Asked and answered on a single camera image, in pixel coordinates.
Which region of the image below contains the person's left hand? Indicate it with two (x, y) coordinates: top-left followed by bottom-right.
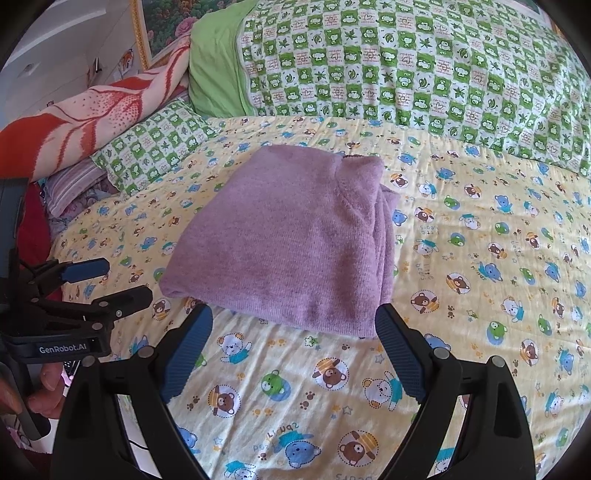
(25, 364), (66, 422)

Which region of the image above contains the green checkered quilt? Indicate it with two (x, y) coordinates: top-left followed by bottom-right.
(187, 0), (591, 177)

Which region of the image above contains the yellow bear-print bedsheet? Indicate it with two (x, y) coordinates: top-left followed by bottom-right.
(46, 113), (591, 480)

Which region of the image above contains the purple striped cloth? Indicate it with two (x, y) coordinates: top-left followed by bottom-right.
(45, 161), (114, 219)

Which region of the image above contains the purple knit sweater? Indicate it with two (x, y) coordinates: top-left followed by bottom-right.
(159, 144), (402, 340)

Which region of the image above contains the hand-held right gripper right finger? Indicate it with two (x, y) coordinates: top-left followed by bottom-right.
(375, 303), (536, 480)

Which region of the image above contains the framed landscape painting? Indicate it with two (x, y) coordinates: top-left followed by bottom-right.
(129, 0), (259, 71)

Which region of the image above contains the white cabinet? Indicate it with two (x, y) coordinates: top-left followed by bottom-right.
(0, 0), (141, 121)

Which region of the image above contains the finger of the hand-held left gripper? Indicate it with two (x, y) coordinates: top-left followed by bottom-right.
(68, 285), (154, 325)
(27, 257), (112, 297)

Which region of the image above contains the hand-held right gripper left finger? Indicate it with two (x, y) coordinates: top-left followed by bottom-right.
(51, 304), (214, 480)

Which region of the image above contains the green checkered pillow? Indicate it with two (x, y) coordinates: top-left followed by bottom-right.
(91, 98), (221, 198)

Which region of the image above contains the red cloth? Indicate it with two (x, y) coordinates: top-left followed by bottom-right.
(17, 184), (52, 271)

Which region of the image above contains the orange and cream blanket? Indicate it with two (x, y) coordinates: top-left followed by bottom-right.
(0, 34), (194, 182)

